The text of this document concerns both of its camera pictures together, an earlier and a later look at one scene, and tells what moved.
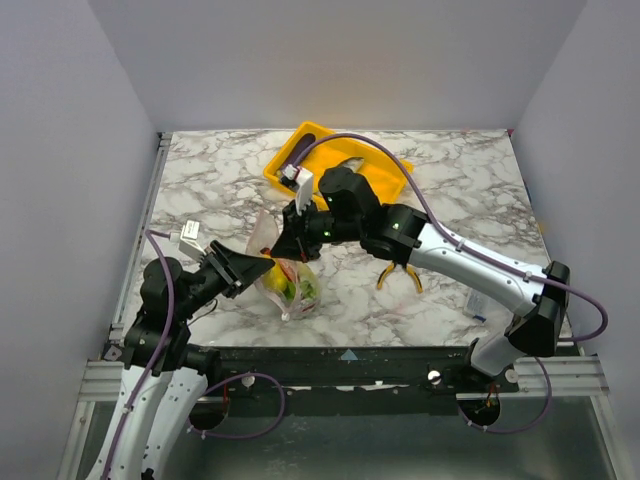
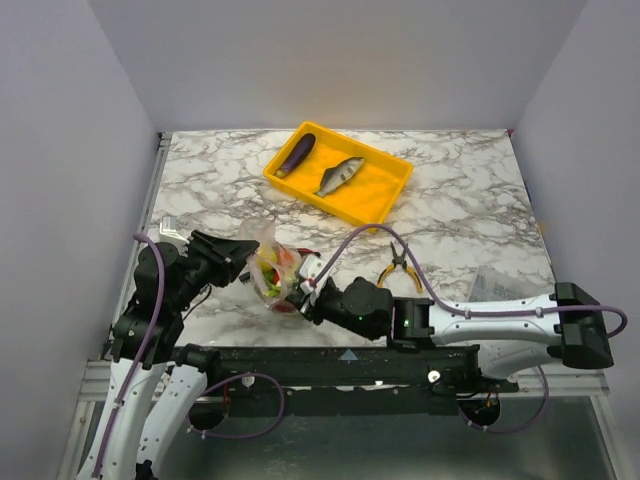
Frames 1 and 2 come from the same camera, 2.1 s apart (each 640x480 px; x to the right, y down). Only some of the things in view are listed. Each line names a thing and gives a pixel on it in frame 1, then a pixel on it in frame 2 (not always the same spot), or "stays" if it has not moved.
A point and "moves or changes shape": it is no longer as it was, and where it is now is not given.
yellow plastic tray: x=384 y=174 stays
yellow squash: x=277 y=280 moves or changes shape
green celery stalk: x=307 y=289 moves or changes shape
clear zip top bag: x=291 y=287 stays
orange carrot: x=288 y=271 moves or changes shape
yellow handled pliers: x=388 y=269 stays
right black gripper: x=303 y=232 -> x=308 y=301
